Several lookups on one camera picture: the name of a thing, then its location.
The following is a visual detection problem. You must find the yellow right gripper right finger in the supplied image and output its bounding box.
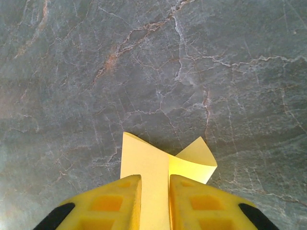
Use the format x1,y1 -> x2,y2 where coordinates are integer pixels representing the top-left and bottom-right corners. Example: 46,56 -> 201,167
169,174 -> 280,230

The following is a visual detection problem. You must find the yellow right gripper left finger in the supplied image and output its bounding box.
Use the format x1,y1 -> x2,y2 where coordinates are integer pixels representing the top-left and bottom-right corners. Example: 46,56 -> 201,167
32,174 -> 142,230

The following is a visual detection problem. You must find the yellow square paper sheet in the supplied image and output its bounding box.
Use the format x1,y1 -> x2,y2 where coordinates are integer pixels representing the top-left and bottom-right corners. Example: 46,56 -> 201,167
119,131 -> 218,230

